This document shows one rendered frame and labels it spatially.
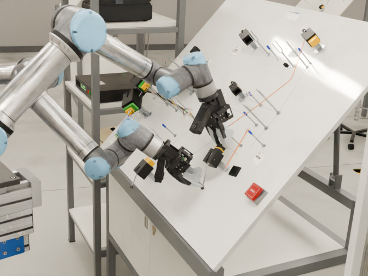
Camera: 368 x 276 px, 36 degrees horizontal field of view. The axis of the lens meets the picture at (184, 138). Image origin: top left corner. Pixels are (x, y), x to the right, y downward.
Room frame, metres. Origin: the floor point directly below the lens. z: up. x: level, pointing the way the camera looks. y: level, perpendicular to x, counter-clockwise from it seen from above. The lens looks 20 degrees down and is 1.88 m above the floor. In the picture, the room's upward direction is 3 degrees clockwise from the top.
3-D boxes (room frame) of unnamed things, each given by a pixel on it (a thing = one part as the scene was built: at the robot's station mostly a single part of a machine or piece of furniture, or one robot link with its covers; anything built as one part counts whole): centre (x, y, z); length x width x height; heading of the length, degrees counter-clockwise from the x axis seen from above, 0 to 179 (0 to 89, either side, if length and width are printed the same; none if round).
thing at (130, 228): (2.34, 0.24, 0.60); 0.55 x 0.02 x 0.39; 27
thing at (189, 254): (2.09, 0.14, 0.83); 1.18 x 0.06 x 0.06; 27
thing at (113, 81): (2.93, 0.39, 1.09); 0.35 x 0.33 x 0.07; 27
